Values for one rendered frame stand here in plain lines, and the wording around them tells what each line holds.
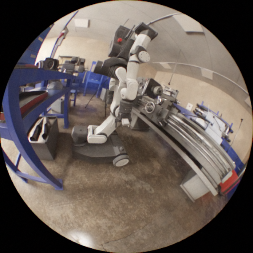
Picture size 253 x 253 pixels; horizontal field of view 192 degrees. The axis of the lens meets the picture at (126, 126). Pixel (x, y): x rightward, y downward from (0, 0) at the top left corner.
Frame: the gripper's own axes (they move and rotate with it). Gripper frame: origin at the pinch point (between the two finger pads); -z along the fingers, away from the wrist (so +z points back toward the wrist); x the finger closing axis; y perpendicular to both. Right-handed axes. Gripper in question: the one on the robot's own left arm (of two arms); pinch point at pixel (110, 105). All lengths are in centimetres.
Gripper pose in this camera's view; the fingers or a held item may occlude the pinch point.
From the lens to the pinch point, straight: 96.2
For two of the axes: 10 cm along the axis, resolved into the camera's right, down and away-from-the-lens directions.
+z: 1.6, -8.3, -5.3
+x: 9.1, -0.8, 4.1
